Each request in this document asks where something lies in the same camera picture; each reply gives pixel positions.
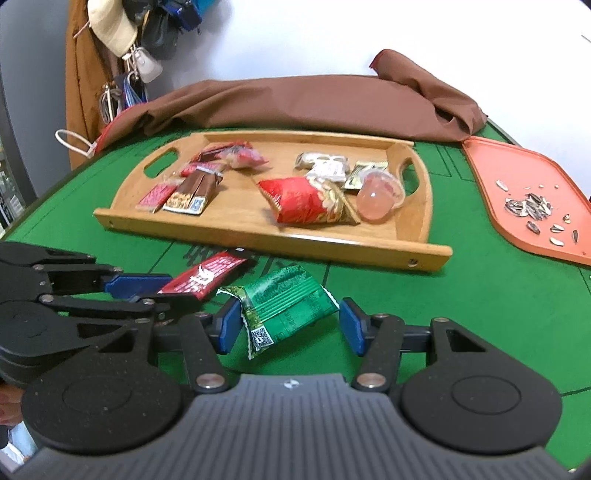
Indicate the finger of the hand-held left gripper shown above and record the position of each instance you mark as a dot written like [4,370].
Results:
[171,304]
[138,282]

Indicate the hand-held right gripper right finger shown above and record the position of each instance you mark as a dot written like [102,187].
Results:
[351,327]

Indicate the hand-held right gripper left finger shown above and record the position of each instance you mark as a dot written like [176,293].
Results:
[228,327]

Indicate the red and brown bar packet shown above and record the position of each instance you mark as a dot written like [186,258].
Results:
[207,274]

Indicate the green pea snack packet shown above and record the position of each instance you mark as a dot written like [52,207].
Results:
[281,300]

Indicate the red label cracker packet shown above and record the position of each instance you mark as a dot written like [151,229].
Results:
[201,167]
[157,197]

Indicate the brown almond snack packet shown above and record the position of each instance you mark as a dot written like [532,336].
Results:
[191,191]

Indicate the wooden tray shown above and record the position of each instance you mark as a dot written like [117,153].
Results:
[240,217]

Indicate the clear jelly cup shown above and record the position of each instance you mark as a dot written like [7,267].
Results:
[378,198]

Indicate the red and gold snack packet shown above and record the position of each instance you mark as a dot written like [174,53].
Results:
[304,201]

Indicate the long red stick packet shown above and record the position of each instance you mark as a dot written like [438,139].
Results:
[217,151]

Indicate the gold biscuit packet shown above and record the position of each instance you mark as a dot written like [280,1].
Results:
[362,173]

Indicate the pink pastry packet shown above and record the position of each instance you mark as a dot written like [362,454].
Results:
[242,159]

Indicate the white clear snack packet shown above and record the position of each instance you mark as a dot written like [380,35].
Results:
[325,167]

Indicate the red cloth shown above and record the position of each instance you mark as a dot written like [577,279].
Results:
[113,129]

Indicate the blue striped bag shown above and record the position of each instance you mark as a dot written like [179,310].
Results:
[136,94]

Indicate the pile of sunflower seeds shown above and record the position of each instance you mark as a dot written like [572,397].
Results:
[528,207]

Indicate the orange plastic tray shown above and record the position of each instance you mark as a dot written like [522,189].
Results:
[498,170]

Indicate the small white pouch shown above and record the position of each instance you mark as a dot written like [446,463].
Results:
[145,67]

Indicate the brown cloth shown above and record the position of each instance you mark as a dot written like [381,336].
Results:
[323,101]

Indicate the dark hanging bags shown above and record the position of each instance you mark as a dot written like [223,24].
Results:
[159,32]

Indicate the beige hat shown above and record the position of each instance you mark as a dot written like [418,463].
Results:
[111,27]

